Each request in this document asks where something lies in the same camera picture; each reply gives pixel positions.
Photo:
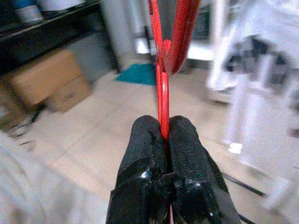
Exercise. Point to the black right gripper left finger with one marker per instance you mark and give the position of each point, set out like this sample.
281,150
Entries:
140,163

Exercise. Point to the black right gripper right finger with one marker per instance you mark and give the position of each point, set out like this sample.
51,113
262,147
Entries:
191,168

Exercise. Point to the red plastic hanger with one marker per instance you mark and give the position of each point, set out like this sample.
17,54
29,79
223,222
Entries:
163,105

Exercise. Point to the chrome and black clothes rack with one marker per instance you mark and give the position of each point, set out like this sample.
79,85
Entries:
245,185

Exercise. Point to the teal floor mat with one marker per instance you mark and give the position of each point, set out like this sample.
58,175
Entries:
137,74

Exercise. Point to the white t-shirt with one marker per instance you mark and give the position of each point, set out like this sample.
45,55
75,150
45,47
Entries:
257,105

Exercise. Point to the cardboard box printed C/NO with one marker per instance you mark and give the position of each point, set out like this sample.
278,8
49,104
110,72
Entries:
72,95

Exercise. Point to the off-white cloth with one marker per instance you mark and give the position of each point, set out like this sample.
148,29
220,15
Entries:
35,182

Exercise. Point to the large plain cardboard box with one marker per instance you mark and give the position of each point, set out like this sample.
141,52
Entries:
42,74

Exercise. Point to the black table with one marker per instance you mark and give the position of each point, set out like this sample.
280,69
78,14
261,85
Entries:
46,35

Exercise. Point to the white box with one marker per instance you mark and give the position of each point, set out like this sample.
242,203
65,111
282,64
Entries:
28,11

